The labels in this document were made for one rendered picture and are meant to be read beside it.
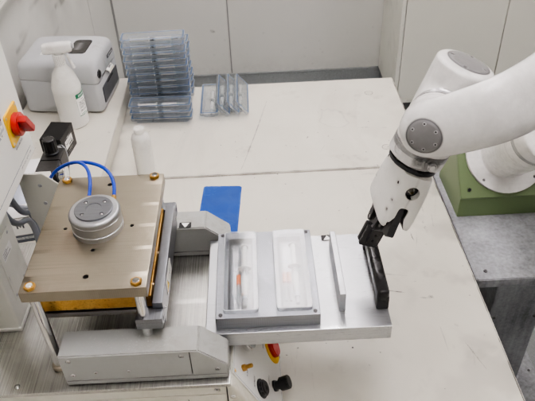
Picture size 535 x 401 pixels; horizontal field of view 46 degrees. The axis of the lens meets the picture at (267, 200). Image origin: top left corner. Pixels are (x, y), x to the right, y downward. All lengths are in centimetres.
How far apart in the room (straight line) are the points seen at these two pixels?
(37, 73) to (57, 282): 109
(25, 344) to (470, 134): 77
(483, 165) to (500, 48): 181
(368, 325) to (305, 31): 265
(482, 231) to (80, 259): 96
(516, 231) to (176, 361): 91
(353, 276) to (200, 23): 256
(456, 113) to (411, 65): 245
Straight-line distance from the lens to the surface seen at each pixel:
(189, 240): 117
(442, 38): 322
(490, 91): 79
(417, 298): 138
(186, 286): 115
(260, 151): 177
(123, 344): 99
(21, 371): 110
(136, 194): 107
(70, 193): 110
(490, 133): 80
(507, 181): 158
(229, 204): 159
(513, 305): 188
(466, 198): 156
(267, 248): 110
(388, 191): 95
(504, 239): 156
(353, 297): 106
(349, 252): 114
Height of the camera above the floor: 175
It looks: 39 degrees down
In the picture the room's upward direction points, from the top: 2 degrees counter-clockwise
